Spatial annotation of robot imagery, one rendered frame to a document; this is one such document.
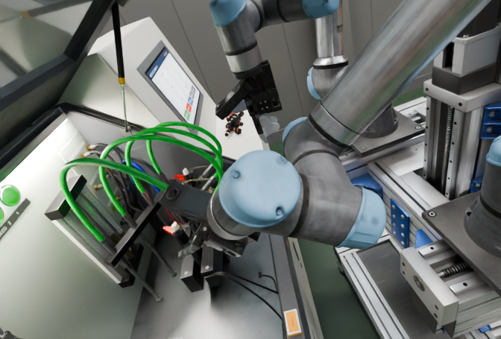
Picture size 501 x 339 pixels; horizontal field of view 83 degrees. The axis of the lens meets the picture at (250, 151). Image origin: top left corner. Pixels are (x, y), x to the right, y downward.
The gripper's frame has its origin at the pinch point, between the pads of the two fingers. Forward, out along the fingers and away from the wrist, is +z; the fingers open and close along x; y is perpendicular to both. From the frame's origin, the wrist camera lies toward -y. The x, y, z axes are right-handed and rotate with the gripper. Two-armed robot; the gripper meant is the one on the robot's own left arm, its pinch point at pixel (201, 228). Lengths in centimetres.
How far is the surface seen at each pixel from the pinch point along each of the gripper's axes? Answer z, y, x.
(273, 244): 22.0, 21.9, 9.8
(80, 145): 33, -45, 11
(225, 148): 56, -6, 47
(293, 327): 8.0, 28.8, -7.9
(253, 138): 50, 3, 56
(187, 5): 101, -89, 163
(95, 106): 29, -48, 23
